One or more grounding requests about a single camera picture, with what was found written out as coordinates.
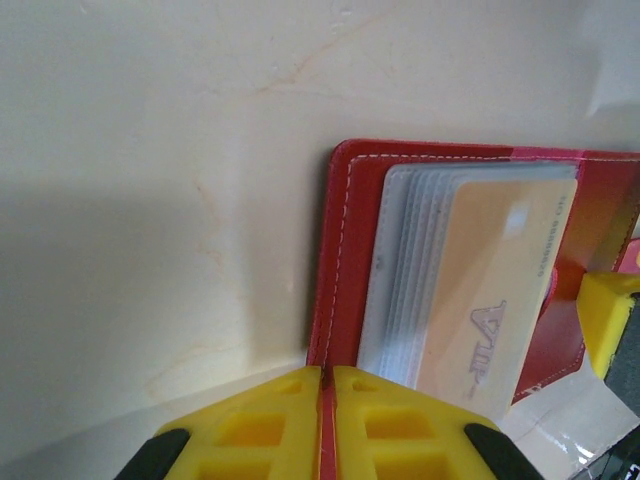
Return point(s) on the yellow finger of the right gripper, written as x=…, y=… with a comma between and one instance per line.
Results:
x=600, y=320

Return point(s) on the red leather card holder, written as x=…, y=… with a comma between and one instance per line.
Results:
x=362, y=200

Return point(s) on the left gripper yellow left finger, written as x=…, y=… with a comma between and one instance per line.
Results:
x=250, y=430

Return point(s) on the gold VIP card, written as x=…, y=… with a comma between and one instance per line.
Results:
x=490, y=260

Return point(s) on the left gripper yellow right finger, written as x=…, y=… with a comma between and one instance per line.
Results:
x=400, y=430

